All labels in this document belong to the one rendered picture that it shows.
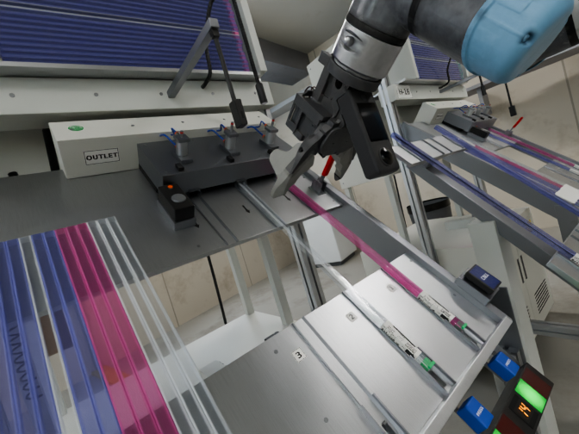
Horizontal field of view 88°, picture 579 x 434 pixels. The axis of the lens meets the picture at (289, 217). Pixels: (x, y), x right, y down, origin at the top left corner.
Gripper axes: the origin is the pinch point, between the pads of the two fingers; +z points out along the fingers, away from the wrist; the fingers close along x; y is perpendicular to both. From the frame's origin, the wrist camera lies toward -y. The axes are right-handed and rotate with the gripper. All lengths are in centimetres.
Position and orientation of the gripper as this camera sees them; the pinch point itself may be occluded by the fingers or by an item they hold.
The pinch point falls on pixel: (308, 191)
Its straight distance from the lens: 51.1
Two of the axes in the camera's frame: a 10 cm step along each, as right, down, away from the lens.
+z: -3.2, 6.6, 6.8
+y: -5.7, -7.1, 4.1
